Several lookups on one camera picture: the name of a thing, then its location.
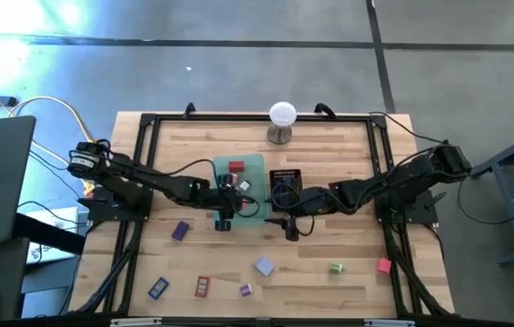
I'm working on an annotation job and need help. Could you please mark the teal translucent plastic bin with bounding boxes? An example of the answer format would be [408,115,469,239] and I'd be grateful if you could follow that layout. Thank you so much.
[211,153,271,224]

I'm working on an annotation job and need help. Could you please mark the black aluminium table frame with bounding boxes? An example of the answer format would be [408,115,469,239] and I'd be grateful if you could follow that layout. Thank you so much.
[69,111,456,319]

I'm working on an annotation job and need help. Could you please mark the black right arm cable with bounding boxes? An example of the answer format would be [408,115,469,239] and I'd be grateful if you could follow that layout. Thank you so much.
[271,183,316,238]

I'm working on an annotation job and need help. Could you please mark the black slotted plastic basket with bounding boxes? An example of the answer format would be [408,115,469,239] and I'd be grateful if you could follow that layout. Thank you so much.
[269,168,304,213]

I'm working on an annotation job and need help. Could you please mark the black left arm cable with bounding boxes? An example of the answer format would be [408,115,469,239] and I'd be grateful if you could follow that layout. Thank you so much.
[164,158,262,220]

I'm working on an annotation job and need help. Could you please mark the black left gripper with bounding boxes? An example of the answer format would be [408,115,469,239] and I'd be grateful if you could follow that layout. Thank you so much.
[209,185,252,233]

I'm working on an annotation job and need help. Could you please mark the white cardboard box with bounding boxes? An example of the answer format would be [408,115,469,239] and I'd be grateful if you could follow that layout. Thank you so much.
[24,206,82,265]

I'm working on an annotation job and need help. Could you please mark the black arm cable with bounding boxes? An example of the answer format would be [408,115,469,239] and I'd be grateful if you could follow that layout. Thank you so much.
[271,183,316,238]
[164,158,262,220]

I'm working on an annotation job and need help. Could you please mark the grey steel table frame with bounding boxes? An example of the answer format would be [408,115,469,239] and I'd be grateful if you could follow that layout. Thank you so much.
[469,124,514,268]

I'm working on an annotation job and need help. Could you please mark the white bulb table lamp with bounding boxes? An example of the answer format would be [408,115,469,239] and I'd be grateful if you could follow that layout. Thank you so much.
[266,101,299,145]

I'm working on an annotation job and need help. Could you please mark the long black cable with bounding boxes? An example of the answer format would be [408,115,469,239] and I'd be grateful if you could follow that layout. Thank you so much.
[368,111,449,146]

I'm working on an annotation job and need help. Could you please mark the purple digital clock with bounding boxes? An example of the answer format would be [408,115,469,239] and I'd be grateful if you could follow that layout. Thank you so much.
[171,220,192,243]

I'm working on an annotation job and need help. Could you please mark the lavender multi-port charger block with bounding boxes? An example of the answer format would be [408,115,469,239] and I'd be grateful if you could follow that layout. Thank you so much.
[254,255,277,278]

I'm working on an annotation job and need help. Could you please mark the yellow cable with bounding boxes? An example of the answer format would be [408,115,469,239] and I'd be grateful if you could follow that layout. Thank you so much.
[0,76,99,158]

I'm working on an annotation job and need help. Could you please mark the silver aluminium bar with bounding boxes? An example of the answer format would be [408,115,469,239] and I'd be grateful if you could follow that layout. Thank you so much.
[110,317,163,327]
[363,318,416,327]

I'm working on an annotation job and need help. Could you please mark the red digital clock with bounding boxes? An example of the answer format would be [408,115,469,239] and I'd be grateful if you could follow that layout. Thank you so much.
[193,275,212,299]

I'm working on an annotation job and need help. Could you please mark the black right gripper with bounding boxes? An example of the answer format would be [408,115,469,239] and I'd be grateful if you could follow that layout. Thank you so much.
[262,178,331,243]

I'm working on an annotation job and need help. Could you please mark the blue digital clock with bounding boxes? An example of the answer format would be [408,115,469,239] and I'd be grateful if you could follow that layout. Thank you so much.
[147,276,171,301]

